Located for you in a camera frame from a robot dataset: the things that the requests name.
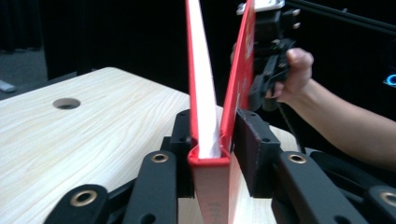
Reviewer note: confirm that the black curtain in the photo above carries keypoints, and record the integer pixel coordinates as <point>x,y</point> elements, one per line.
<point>109,34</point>

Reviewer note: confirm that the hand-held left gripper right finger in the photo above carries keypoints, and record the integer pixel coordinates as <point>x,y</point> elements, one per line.
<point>255,149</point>

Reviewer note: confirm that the red hardcover picture book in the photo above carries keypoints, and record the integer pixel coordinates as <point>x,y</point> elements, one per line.
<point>211,186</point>

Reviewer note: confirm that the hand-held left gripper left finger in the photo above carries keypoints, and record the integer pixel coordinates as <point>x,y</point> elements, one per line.
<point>183,133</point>

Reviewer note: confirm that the small grey floor object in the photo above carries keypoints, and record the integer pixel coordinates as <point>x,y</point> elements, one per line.
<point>6,86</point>

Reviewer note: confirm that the black metal frame bar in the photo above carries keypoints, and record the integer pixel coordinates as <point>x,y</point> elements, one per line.
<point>342,15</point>

